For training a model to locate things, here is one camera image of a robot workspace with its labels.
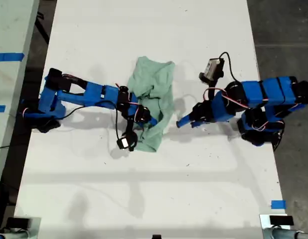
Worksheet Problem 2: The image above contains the pale green T-shirt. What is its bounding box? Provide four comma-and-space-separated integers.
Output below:
126, 56, 176, 153

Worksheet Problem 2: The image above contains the black stand leg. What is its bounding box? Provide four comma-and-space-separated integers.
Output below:
35, 11, 51, 45

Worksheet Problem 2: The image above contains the grey pipe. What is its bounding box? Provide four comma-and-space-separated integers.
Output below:
262, 228, 308, 239
0, 230, 30, 239

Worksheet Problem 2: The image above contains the long blue tape strip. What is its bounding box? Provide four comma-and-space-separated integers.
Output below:
0, 52, 25, 62

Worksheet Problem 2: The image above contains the grey side table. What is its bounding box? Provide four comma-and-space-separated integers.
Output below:
0, 0, 40, 200

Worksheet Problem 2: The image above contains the black camera stalk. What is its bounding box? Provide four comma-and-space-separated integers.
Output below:
125, 116, 135, 136
206, 81, 217, 102

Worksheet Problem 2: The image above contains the black camera cable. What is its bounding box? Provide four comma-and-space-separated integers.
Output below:
59, 104, 123, 141
219, 51, 241, 84

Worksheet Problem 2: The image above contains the black camera box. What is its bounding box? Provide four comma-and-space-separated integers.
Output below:
116, 133, 138, 152
199, 57, 225, 84

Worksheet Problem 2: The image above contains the black base cable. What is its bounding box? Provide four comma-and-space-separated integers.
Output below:
273, 121, 286, 152

